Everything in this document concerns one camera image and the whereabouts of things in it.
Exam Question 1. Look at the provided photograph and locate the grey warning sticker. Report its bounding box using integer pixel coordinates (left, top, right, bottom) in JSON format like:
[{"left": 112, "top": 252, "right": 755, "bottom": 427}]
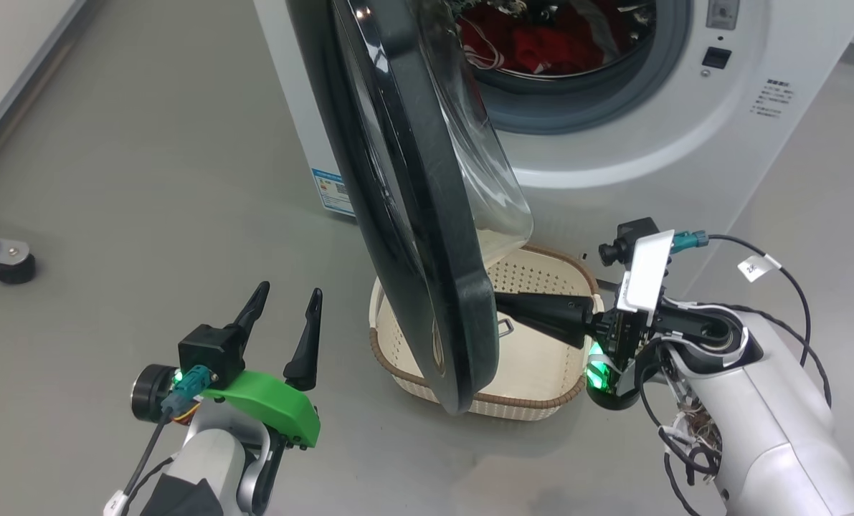
[{"left": 706, "top": 0, "right": 741, "bottom": 31}]

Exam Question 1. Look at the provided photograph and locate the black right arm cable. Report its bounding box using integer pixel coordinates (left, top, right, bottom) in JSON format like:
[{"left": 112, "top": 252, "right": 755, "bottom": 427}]
[{"left": 642, "top": 229, "right": 832, "bottom": 516}]

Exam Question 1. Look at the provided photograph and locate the black glass washing machine door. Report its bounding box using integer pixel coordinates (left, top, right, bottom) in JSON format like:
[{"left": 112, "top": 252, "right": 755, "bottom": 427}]
[{"left": 285, "top": 0, "right": 533, "bottom": 416}]

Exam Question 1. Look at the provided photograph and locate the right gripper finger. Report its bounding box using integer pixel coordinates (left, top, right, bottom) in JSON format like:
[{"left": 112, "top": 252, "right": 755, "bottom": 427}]
[
  {"left": 493, "top": 292, "right": 594, "bottom": 323},
  {"left": 496, "top": 310, "right": 603, "bottom": 350}
]

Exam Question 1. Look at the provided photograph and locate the red shorts white band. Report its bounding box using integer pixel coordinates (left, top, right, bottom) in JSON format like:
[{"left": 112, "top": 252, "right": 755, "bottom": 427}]
[{"left": 509, "top": 21, "right": 625, "bottom": 76}]

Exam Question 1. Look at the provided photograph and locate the beige perforated laundry basket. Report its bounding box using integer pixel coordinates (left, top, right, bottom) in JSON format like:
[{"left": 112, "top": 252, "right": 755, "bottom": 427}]
[{"left": 369, "top": 244, "right": 605, "bottom": 422}]

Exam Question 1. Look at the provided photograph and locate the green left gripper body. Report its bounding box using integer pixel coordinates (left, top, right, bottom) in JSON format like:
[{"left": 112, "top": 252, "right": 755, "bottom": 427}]
[{"left": 201, "top": 369, "right": 321, "bottom": 449}]

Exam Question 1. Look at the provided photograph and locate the white front-load washing machine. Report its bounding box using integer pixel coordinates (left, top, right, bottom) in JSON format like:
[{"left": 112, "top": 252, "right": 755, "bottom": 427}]
[{"left": 253, "top": 0, "right": 854, "bottom": 302}]

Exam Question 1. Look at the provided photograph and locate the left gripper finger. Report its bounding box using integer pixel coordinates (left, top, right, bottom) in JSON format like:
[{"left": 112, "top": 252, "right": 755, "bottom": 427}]
[
  {"left": 233, "top": 281, "right": 271, "bottom": 345},
  {"left": 283, "top": 288, "right": 323, "bottom": 391}
]

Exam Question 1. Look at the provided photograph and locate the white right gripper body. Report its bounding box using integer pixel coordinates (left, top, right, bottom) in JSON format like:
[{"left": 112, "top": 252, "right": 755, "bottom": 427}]
[{"left": 584, "top": 229, "right": 676, "bottom": 411}]

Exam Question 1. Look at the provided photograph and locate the blue energy label sticker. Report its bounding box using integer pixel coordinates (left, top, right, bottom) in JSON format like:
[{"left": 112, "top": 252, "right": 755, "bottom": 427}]
[{"left": 312, "top": 168, "right": 356, "bottom": 216}]

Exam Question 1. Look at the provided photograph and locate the white cable tag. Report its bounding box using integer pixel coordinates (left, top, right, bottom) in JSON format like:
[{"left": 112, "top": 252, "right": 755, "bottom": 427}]
[{"left": 737, "top": 254, "right": 783, "bottom": 282}]

